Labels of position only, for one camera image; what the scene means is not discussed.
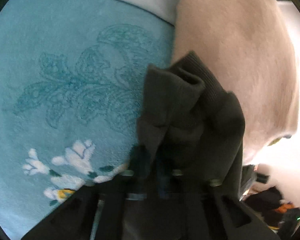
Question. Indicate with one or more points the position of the beige fuzzy garment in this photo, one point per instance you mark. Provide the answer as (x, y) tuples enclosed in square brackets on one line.
[(245, 43)]

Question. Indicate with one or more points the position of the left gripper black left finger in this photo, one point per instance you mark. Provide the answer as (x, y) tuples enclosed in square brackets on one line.
[(126, 185)]

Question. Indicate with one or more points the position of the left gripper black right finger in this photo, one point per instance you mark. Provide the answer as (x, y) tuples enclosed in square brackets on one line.
[(195, 205)]

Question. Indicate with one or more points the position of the dark grey pants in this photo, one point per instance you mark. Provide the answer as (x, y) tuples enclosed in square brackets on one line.
[(190, 123)]

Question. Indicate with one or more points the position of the teal floral blanket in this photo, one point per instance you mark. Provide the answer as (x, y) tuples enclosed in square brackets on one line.
[(71, 81)]

